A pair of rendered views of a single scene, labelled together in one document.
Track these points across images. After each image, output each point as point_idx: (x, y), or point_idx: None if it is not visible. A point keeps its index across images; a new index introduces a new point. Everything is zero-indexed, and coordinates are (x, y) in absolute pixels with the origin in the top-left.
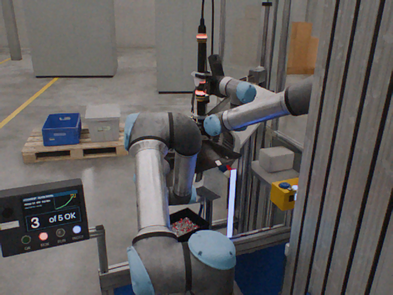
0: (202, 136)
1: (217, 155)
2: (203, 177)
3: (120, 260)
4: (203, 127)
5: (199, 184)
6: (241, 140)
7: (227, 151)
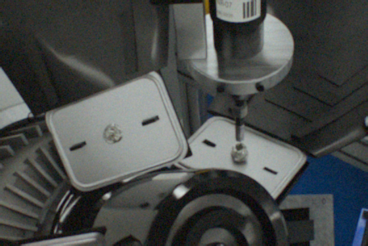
0: (202, 160)
1: (344, 23)
2: (301, 196)
3: None
4: (79, 208)
5: (325, 215)
6: (15, 99)
7: (284, 8)
